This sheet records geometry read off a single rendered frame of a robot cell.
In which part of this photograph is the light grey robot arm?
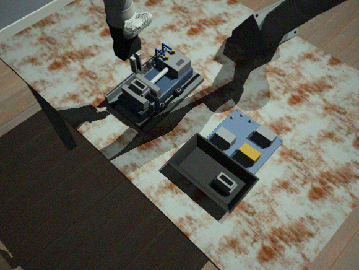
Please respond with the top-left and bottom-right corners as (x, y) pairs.
(103, 0), (346, 38)

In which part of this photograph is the yellow rectangular block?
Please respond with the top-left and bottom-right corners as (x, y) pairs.
(237, 143), (261, 166)

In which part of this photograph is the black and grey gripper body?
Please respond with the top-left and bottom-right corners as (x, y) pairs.
(105, 1), (152, 61)

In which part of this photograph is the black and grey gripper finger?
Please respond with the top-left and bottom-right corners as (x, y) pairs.
(129, 56), (139, 74)
(134, 51), (142, 71)

